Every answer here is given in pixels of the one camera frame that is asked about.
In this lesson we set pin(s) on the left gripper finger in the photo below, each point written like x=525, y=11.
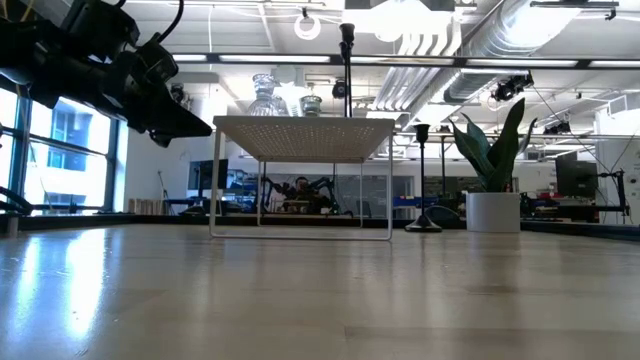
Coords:
x=172, y=120

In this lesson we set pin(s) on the green glass candle holder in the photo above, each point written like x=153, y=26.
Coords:
x=311, y=106

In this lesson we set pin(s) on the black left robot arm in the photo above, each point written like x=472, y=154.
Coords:
x=45, y=55

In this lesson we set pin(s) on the black computer monitor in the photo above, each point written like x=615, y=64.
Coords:
x=207, y=175
x=575, y=175

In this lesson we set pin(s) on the wooden pallet boards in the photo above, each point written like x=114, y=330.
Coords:
x=140, y=206

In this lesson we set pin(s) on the overhead light bar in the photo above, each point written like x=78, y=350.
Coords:
x=275, y=58

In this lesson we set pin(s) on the white perforated shelf riser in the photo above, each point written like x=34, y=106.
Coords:
x=305, y=137

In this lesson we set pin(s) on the green snake plant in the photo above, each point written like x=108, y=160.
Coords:
x=500, y=155

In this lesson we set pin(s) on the white plant pot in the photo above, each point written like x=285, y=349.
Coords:
x=492, y=212

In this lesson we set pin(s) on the black ceiling camera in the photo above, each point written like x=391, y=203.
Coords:
x=337, y=90
x=176, y=92

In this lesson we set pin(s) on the black aluminium table frame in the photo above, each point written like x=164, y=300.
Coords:
x=115, y=219

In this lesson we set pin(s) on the silver ceiling ventilation duct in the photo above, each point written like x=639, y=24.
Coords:
x=500, y=35

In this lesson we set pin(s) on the black camera on mount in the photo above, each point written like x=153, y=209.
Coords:
x=510, y=87

